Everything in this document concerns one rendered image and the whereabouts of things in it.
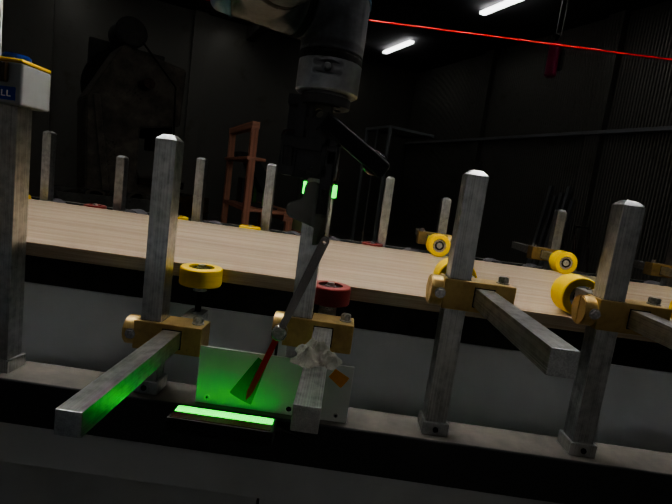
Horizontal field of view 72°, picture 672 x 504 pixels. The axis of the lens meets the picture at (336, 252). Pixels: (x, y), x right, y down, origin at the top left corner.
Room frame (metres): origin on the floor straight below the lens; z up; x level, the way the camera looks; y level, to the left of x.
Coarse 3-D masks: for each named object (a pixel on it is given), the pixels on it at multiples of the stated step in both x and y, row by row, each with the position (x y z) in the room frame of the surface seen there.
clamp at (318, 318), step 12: (276, 312) 0.76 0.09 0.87; (288, 324) 0.74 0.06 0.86; (300, 324) 0.74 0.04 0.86; (312, 324) 0.74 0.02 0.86; (324, 324) 0.74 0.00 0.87; (336, 324) 0.74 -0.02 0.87; (348, 324) 0.74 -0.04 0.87; (288, 336) 0.74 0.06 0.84; (300, 336) 0.74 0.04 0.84; (336, 336) 0.74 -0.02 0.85; (348, 336) 0.74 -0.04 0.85; (336, 348) 0.74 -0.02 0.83; (348, 348) 0.74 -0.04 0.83
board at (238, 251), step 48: (48, 240) 0.96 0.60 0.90; (96, 240) 1.04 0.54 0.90; (144, 240) 1.13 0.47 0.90; (192, 240) 1.24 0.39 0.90; (240, 240) 1.36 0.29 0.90; (288, 240) 1.52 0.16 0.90; (288, 288) 0.91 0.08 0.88; (384, 288) 0.94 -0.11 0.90; (528, 288) 1.20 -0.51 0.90; (624, 336) 0.90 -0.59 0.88
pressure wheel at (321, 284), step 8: (320, 280) 0.90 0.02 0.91; (320, 288) 0.83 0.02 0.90; (328, 288) 0.83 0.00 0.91; (336, 288) 0.84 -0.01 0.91; (344, 288) 0.85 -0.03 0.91; (320, 296) 0.83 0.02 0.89; (328, 296) 0.83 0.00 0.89; (336, 296) 0.83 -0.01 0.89; (344, 296) 0.84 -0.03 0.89; (320, 304) 0.83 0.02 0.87; (328, 304) 0.83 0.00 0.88; (336, 304) 0.83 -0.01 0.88; (344, 304) 0.84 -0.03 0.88
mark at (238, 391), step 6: (258, 360) 0.74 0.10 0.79; (252, 366) 0.74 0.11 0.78; (258, 366) 0.74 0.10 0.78; (246, 372) 0.74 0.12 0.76; (252, 372) 0.74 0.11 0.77; (246, 378) 0.74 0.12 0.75; (252, 378) 0.74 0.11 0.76; (240, 384) 0.74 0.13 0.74; (246, 384) 0.74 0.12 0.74; (258, 384) 0.74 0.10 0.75; (234, 390) 0.74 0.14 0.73; (240, 390) 0.74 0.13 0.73; (246, 390) 0.74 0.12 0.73; (240, 396) 0.74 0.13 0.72; (252, 396) 0.74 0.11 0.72; (246, 402) 0.74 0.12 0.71
